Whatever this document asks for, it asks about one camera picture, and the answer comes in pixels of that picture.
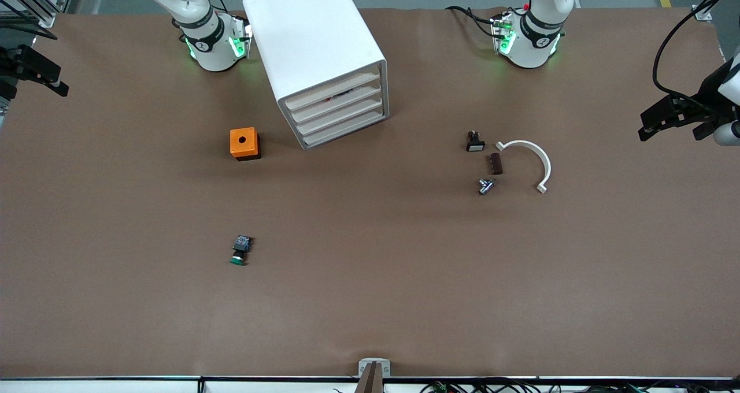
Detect black base cable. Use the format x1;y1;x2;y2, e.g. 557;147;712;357
445;5;502;39

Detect white curved plastic bracket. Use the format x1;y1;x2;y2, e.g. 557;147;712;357
495;140;552;195

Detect tangled black cables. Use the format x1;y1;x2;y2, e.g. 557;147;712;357
419;380;740;393

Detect green push button switch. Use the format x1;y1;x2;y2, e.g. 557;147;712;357
230;235;253;266

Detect orange box with hole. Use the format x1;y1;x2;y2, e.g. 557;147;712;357
230;127;261;162

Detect white plastic drawer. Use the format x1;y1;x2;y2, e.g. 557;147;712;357
301;109;386;147
291;84;383;123
285;69;382;110
296;97;384;135

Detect grey metal bracket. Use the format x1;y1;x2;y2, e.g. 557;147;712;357
358;358;391;378

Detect dark brown post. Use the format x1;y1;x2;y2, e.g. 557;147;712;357
354;361;384;393

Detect white drawer cabinet shell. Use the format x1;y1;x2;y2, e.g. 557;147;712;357
242;0;390;150

